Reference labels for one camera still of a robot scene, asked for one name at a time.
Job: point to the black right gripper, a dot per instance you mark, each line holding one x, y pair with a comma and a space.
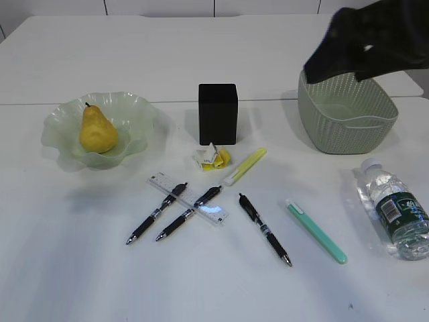
377, 39

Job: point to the clear water bottle green label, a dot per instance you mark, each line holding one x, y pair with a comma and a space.
387, 198

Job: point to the yellow white waste paper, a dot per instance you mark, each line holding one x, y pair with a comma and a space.
212, 158

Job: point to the mint green utility knife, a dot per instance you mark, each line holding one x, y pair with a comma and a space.
316, 232

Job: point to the yellow pear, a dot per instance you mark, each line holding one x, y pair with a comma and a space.
97, 133

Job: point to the sage green woven plastic basket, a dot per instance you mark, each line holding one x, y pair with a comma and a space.
344, 116

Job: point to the black square pen holder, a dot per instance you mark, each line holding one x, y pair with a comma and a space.
217, 114

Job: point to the yellow utility knife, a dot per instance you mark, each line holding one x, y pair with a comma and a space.
248, 163

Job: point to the black gel pen right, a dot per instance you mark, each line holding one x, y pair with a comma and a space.
253, 214

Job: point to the black gel pen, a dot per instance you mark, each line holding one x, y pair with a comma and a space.
204, 199
253, 214
177, 191

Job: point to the black gel pen middle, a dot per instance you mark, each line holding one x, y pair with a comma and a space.
204, 199

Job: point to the black gel pen far left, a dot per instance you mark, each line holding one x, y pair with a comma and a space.
177, 191

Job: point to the clear plastic ruler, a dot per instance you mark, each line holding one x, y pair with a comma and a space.
212, 213

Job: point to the light green wavy glass plate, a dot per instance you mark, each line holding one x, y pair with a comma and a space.
133, 117

